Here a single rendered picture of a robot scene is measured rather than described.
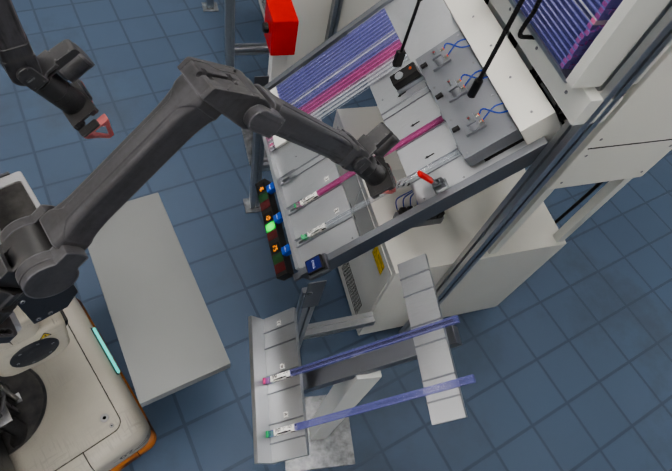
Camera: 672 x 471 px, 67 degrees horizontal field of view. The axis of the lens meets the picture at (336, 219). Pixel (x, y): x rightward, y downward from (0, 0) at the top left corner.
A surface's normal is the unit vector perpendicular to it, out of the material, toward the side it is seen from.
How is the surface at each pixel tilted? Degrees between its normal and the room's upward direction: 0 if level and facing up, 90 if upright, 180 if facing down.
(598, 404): 0
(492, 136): 44
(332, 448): 0
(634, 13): 90
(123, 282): 0
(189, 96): 36
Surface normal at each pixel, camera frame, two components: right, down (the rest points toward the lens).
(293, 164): -0.53, -0.29
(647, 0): 0.26, 0.84
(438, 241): 0.18, -0.54
